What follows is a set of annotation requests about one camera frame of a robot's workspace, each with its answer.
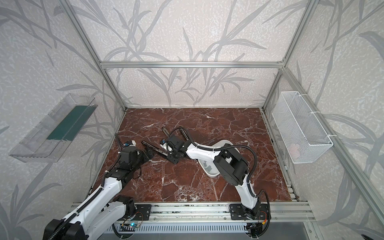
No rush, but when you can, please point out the black stapler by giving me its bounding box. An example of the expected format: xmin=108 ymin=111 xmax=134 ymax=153
xmin=179 ymin=127 xmax=191 ymax=141
xmin=142 ymin=141 xmax=179 ymax=165

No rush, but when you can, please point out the beige stapler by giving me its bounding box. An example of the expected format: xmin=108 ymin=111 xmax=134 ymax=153
xmin=162 ymin=127 xmax=170 ymax=138

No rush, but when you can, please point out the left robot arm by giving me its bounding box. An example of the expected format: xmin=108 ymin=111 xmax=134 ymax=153
xmin=43 ymin=145 xmax=154 ymax=240

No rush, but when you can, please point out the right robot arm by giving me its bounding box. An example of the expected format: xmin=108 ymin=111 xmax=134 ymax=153
xmin=161 ymin=135 xmax=258 ymax=211

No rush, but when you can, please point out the white oval tray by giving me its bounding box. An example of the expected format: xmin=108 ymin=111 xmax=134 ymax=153
xmin=198 ymin=140 xmax=233 ymax=178

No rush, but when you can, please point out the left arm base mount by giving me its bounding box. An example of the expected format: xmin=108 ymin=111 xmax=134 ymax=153
xmin=121 ymin=204 xmax=152 ymax=222

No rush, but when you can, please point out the aluminium front rail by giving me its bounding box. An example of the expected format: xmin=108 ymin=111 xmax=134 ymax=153
xmin=134 ymin=202 xmax=316 ymax=224

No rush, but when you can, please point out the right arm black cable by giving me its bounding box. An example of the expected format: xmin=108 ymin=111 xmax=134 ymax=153
xmin=166 ymin=127 xmax=259 ymax=181

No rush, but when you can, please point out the clear plastic wall bin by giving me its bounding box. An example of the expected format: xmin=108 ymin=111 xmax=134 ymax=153
xmin=9 ymin=94 xmax=98 ymax=163

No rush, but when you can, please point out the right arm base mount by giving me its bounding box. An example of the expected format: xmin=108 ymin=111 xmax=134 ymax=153
xmin=229 ymin=203 xmax=271 ymax=221

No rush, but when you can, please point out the white wire basket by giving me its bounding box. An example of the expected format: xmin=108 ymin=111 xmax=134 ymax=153
xmin=272 ymin=91 xmax=334 ymax=164

